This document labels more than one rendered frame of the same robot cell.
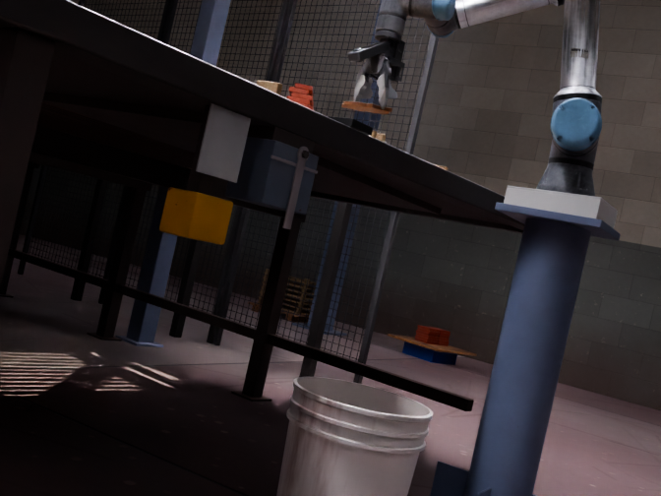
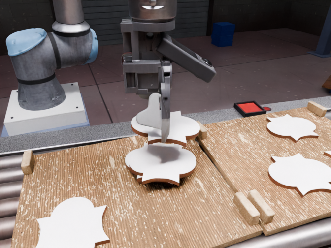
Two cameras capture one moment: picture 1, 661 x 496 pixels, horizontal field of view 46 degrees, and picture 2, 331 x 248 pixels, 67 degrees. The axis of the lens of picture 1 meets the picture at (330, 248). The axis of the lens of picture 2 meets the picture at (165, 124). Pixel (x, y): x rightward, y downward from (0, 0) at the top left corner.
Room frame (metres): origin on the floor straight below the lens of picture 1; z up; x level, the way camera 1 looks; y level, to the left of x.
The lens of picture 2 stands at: (2.44, 0.26, 1.32)
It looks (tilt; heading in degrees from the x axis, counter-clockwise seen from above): 32 degrees down; 219
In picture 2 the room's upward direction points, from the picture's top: straight up
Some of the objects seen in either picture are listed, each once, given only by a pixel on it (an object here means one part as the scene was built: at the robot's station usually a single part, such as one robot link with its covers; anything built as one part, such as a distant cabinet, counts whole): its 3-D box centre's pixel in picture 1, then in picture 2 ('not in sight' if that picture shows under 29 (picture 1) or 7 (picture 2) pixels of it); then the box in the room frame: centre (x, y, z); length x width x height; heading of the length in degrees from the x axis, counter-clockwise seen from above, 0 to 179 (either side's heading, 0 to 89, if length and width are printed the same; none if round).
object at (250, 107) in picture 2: not in sight; (249, 109); (1.70, 0.02, 0.92); 0.06 x 0.06 x 0.01; 52
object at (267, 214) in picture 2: not in sight; (260, 205); (2.09, 0.20, 0.95); 0.06 x 0.02 x 0.03; 56
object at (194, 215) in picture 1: (206, 172); not in sight; (1.39, 0.24, 0.74); 0.09 x 0.08 x 0.24; 142
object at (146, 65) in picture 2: (385, 58); (149, 56); (2.12, -0.03, 1.19); 0.09 x 0.08 x 0.12; 132
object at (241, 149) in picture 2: not in sight; (292, 151); (1.85, 0.20, 0.93); 0.41 x 0.35 x 0.02; 146
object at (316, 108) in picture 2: (268, 88); (316, 108); (1.61, 0.20, 0.95); 0.06 x 0.02 x 0.03; 56
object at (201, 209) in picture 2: not in sight; (126, 189); (2.20, -0.04, 0.93); 0.41 x 0.35 x 0.02; 148
